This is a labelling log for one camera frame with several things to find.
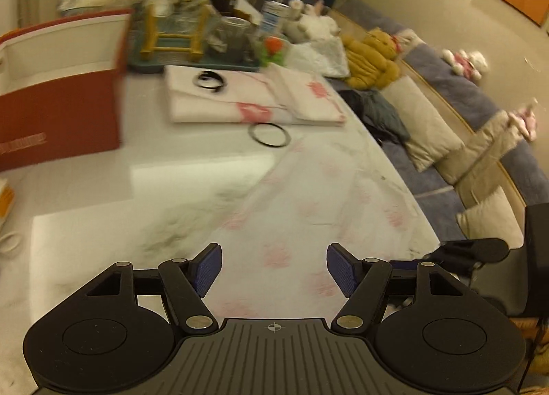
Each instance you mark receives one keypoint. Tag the black hair band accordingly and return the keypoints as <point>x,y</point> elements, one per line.
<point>253,133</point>

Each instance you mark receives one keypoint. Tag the red cardboard box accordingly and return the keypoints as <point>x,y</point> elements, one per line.
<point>64,120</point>

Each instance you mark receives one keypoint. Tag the wooden cup rack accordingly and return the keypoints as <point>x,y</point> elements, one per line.
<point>150,39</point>

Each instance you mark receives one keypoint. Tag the white pink-printed shopping bag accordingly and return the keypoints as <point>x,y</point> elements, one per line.
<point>300,215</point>

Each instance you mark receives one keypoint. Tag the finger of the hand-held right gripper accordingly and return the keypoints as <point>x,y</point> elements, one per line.
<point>467,251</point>

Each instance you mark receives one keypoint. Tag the folded white bag pink print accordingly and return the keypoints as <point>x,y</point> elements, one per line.
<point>206,105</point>

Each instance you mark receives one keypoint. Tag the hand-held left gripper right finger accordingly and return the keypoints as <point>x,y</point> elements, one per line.
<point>341,268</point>

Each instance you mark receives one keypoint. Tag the folded white bag red lettering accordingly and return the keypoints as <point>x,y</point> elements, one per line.
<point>309,95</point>

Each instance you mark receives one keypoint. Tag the dark cloth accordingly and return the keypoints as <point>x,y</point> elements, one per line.
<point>381,116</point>

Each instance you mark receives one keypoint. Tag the tan plush cat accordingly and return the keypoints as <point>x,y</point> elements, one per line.
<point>371,60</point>

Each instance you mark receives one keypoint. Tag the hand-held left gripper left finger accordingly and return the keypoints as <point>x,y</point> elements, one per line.
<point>208,268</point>

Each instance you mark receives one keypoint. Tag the white device orange label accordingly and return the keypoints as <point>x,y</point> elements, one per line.
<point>5,202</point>

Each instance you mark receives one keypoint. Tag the blue-grey sofa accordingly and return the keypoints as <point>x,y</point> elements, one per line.
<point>454,95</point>

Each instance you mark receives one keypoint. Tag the grey lace cloth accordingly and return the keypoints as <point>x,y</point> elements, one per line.
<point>321,58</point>

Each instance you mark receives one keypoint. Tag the white plush cat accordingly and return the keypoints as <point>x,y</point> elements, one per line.
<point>315,24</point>

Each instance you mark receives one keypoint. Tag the beige pillow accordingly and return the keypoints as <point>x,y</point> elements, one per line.
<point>480,150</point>

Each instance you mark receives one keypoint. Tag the black headband on bag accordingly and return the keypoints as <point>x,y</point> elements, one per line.
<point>210,81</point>

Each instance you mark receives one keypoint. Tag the milk carton with straw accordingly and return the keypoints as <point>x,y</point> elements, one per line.
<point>271,13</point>

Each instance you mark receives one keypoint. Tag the orange toy in clear box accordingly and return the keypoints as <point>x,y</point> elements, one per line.
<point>272,50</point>

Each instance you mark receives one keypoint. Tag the glass teapot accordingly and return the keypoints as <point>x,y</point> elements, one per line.
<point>231,41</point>

